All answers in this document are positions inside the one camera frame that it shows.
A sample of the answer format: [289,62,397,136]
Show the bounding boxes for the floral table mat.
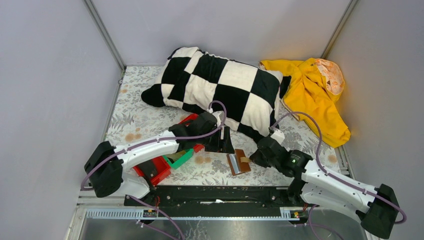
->
[105,66,341,187]

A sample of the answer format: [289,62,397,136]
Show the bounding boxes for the red bin with black wallet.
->
[133,156,171,187]

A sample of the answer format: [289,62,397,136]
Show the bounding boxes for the black white checkered pillow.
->
[141,47,283,142]

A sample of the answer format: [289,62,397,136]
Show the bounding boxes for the brown leather card holder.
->
[226,149,251,176]

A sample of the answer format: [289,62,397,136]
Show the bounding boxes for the red bin with card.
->
[179,113,205,153]

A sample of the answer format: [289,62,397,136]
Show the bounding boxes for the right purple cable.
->
[269,111,408,240]

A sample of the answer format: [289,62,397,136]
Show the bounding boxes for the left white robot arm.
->
[80,111,227,199]

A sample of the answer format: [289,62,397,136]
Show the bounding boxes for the green plastic bin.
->
[162,149,194,169]

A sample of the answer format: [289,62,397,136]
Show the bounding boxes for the yellow cards in green bin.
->
[165,150,187,164]

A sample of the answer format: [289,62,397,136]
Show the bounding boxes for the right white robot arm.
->
[250,129,400,239]

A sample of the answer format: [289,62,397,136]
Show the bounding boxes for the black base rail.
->
[141,185,311,218]

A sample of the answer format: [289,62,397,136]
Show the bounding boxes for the yellow cloth garment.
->
[259,58,351,148]

